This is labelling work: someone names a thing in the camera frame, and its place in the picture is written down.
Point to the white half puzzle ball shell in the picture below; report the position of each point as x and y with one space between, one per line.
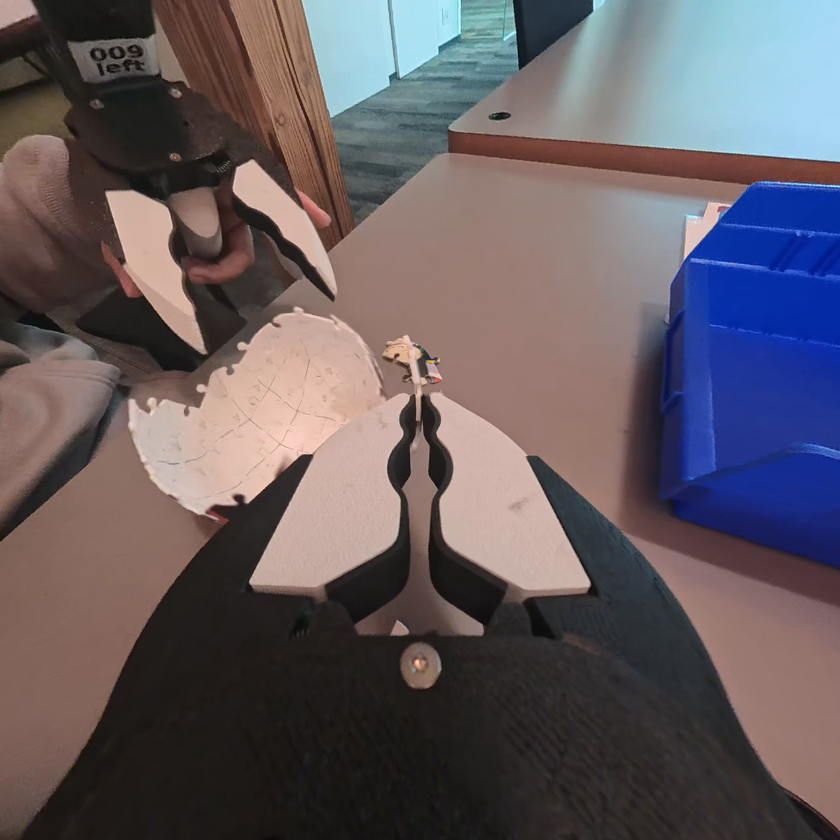
262 407

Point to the black office chair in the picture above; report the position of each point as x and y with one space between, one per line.
548 26

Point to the curved puzzle piece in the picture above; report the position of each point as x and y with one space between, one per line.
415 361

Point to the brown-edged grey desk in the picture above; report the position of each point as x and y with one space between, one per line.
656 98

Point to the person's left forearm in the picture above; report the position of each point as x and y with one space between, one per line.
46 223

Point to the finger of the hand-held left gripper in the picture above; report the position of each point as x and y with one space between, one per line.
279 210
148 249

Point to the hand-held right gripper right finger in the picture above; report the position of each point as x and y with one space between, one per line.
505 518

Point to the white paper sheets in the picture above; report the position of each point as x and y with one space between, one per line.
699 229

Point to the person's left hand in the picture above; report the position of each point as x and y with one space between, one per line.
226 262

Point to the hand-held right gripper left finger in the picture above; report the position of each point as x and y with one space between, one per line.
328 518

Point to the grey hoodie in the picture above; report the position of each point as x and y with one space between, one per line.
46 413

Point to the blue plastic bin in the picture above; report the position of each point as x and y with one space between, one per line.
754 394

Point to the wooden pillar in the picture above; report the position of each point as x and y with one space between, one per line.
262 79

